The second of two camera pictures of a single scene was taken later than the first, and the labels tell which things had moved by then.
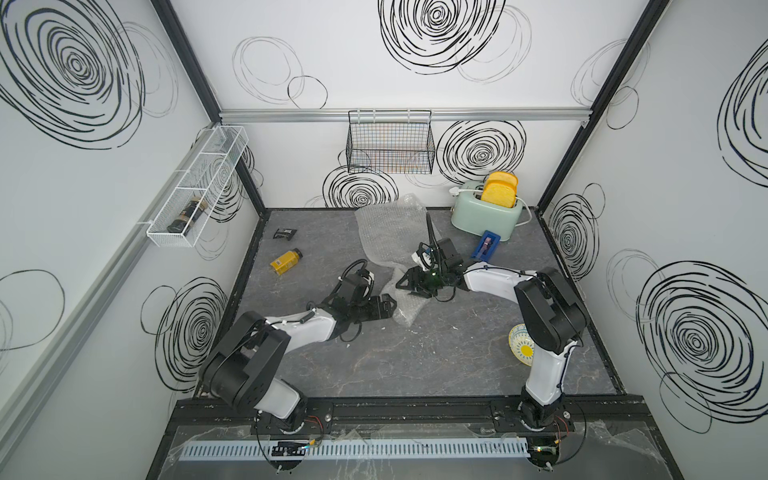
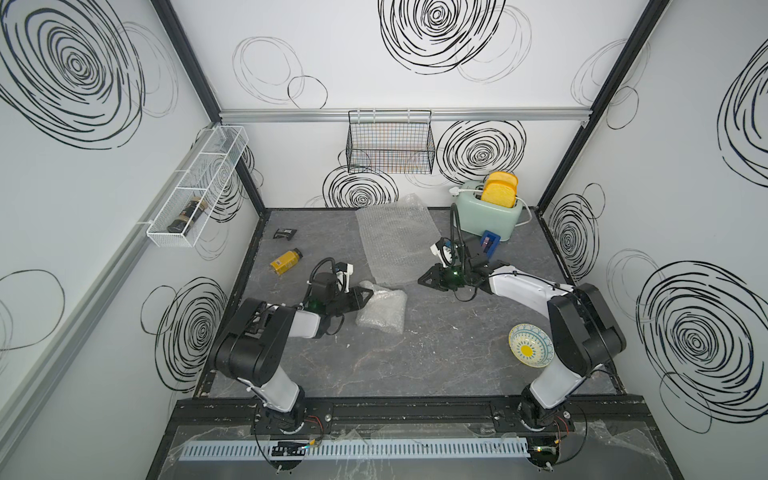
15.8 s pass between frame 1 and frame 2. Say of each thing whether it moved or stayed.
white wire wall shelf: stayed
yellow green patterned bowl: stayed
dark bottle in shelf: stayed
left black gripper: moved
